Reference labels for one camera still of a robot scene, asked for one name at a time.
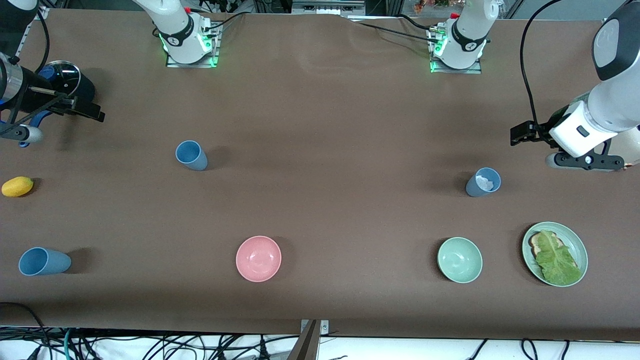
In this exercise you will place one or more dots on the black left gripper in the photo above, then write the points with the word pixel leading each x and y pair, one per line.
pixel 543 131

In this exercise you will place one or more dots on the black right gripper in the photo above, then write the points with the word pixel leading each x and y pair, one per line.
pixel 36 98

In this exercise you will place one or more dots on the blue cup holding paper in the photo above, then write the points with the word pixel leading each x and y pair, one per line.
pixel 472 189

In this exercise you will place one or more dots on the blue plastic cup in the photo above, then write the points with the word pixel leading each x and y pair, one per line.
pixel 55 262
pixel 194 159

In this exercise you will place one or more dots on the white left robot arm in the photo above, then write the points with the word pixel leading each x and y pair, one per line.
pixel 612 105

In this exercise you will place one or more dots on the glass lid with blue knob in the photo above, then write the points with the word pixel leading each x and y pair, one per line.
pixel 65 77

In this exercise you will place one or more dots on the white crumpled paper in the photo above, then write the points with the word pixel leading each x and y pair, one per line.
pixel 485 182

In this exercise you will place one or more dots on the yellow lemon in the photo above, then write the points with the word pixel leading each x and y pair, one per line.
pixel 17 186

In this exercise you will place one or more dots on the bread slice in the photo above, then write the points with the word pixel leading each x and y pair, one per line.
pixel 535 245

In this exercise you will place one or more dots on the mint green plate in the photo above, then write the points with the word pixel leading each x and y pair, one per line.
pixel 576 241

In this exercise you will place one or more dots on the green lettuce leaf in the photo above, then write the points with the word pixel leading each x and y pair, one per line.
pixel 557 260

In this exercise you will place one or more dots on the mint green bowl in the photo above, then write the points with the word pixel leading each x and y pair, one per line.
pixel 460 260

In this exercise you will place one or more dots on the orange and green plant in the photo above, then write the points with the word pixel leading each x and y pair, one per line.
pixel 430 5

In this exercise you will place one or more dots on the brown table cover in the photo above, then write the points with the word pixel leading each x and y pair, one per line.
pixel 320 100

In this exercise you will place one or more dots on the pink bowl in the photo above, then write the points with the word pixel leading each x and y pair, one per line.
pixel 258 259

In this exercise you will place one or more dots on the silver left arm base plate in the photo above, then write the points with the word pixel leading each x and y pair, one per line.
pixel 475 70

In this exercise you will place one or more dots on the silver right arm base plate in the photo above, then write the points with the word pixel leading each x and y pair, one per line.
pixel 172 62

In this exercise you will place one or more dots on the silver aluminium rail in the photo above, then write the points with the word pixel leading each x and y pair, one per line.
pixel 40 14

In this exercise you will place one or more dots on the silver metal frame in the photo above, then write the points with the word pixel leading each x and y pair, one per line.
pixel 327 7

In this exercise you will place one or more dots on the silver table edge bracket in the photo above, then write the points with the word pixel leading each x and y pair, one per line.
pixel 325 327

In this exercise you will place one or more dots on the dark brown post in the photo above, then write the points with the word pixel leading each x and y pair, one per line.
pixel 307 347

